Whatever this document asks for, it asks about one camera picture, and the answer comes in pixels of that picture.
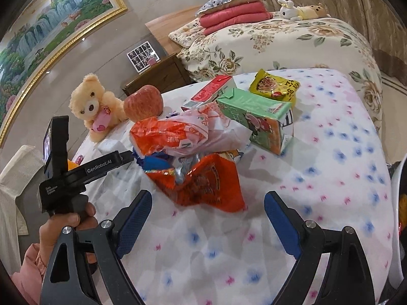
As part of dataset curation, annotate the red apple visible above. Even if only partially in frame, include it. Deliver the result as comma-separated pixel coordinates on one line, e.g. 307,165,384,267
123,85,164,123

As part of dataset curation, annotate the white cloth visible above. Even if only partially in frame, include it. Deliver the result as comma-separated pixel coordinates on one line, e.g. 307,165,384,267
0,144,45,275

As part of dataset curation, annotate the white bunny plush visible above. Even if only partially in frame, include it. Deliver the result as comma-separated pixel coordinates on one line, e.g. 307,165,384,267
277,0,307,21

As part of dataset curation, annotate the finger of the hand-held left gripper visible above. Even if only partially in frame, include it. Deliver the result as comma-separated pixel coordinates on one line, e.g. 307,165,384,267
118,150,135,165

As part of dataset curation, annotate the red and white carton box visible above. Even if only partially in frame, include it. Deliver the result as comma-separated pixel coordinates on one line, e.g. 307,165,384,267
181,74,237,112

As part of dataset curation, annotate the blue wrapper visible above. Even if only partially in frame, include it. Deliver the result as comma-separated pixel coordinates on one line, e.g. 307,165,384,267
134,151,174,170

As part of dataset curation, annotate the yellow noodle packet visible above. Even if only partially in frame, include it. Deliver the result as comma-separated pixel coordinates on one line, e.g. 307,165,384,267
249,69,301,105

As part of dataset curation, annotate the folded pink quilt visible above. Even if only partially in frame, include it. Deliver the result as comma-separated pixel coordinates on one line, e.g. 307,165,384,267
199,2,274,36

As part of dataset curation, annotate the orange and white plastic bag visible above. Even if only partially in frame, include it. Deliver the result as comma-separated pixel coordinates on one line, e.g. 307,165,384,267
130,102,252,159

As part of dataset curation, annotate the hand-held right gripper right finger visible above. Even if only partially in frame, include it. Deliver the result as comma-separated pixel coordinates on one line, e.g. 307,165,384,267
264,191,377,305

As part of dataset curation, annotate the person's left hand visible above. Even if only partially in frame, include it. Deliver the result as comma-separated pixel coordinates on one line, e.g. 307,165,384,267
39,202,97,266

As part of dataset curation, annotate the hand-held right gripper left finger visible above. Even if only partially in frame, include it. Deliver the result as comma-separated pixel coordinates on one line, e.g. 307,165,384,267
40,190,153,305

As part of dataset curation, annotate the black and white photo collage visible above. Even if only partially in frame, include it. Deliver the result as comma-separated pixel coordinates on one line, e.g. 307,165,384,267
126,41,159,73

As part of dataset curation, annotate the floral white tablecloth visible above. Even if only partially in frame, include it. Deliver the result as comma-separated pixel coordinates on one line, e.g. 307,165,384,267
71,68,399,305

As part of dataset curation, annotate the orange snack packet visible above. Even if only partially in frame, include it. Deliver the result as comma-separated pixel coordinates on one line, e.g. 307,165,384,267
144,153,247,213

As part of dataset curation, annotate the green drink carton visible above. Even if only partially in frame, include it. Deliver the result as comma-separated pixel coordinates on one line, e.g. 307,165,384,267
216,88,295,156

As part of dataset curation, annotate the eyelet trimmed pillow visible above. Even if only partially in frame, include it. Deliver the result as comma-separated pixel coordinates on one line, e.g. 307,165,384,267
195,0,267,16

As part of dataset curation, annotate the wooden nightstand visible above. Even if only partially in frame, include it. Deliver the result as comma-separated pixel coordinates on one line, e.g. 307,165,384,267
122,52,193,97

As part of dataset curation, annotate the floral bedspread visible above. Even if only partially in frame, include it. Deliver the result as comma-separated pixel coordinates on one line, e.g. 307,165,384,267
168,16,384,134

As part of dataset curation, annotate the gold framed landscape painting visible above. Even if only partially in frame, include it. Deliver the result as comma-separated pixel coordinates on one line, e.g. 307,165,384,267
0,0,128,147

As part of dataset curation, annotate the cream teddy bear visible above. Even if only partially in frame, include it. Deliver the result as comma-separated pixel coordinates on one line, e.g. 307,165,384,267
70,74,128,142

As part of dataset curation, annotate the floral pillow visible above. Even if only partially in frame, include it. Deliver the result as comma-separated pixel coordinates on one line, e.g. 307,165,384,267
168,17,207,50

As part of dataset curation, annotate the wooden headboard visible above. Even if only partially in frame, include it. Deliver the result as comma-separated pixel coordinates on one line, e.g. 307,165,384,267
144,8,204,58

